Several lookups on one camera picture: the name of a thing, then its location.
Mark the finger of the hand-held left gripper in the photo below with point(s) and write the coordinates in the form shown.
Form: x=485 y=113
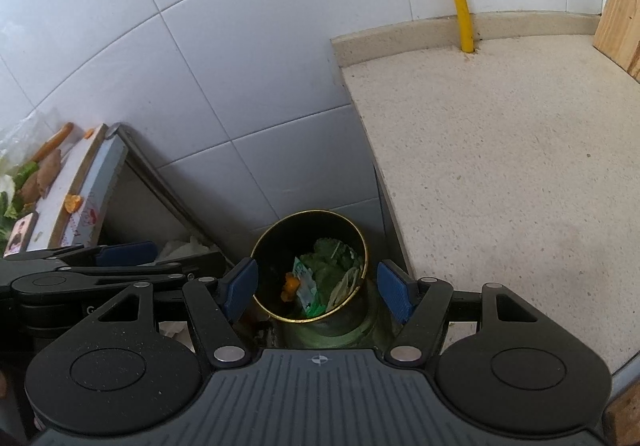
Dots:
x=200 y=266
x=125 y=253

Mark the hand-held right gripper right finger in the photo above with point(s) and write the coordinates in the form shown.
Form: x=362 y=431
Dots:
x=395 y=291

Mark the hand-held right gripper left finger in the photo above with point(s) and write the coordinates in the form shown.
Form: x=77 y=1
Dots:
x=240 y=288

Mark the black trash can gold rim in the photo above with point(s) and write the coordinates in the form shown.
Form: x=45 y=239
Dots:
x=270 y=271

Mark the orange peel piece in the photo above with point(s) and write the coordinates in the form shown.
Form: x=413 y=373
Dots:
x=290 y=288
x=90 y=133

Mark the napa cabbage leaf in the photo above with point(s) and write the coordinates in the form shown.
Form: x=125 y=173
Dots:
x=337 y=266

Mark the green white packet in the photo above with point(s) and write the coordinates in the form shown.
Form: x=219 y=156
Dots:
x=307 y=288

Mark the white crumpled plastic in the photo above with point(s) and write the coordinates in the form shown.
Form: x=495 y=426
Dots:
x=182 y=248

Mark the orange carrot piece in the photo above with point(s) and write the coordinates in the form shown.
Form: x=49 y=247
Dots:
x=73 y=203

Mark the steel stand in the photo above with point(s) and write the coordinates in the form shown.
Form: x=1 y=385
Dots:
x=150 y=186

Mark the white cutting board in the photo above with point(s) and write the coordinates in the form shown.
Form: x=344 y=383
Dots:
x=80 y=186

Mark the small picture card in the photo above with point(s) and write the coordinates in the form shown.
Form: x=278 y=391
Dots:
x=21 y=233

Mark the sweet potato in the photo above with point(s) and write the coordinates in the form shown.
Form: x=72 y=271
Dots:
x=45 y=176

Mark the green leafy vegetable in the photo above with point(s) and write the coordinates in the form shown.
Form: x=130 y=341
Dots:
x=12 y=206

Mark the wooden cutting board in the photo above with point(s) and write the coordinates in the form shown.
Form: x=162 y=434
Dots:
x=622 y=421

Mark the wooden knife block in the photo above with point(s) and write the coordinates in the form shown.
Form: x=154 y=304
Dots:
x=622 y=16

